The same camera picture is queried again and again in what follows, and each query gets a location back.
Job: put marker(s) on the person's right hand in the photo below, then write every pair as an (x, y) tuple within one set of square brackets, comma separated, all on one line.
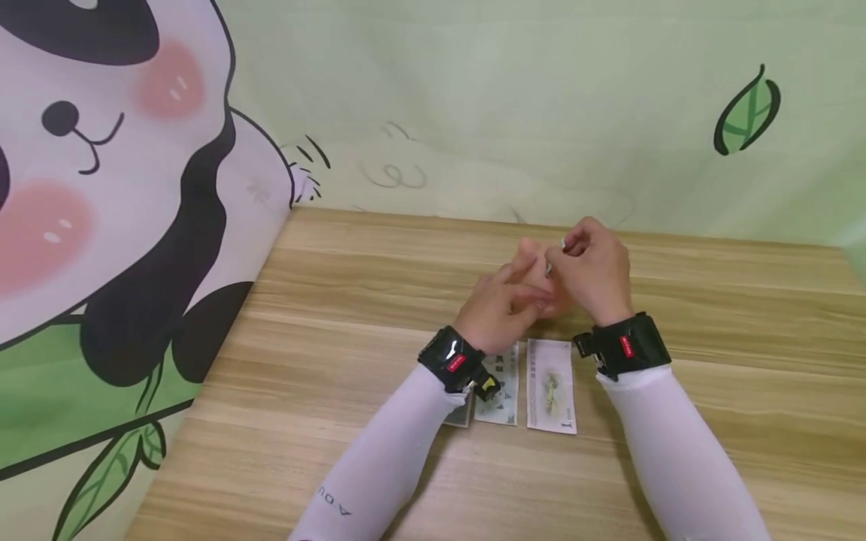
[(602, 282)]

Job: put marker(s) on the person's left hand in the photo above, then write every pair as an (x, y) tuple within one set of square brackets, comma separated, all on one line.
[(490, 315)]

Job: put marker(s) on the person's right fingers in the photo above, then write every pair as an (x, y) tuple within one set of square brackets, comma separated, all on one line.
[(580, 240)]

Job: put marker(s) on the person's left fingers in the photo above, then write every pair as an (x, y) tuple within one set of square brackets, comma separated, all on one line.
[(517, 272)]

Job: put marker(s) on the small silver metal piece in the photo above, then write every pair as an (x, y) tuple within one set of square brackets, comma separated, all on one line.
[(549, 266)]

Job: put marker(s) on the person's left forearm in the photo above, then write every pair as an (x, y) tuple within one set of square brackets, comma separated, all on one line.
[(389, 466)]

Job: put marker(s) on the person's right forearm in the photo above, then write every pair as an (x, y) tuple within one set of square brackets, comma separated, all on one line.
[(680, 458)]

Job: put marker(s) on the black wrist band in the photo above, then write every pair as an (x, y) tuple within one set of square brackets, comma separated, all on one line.
[(626, 346), (454, 362)]

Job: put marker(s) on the pale green banknote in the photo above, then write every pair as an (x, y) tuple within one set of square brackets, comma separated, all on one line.
[(551, 387), (460, 417), (504, 402)]

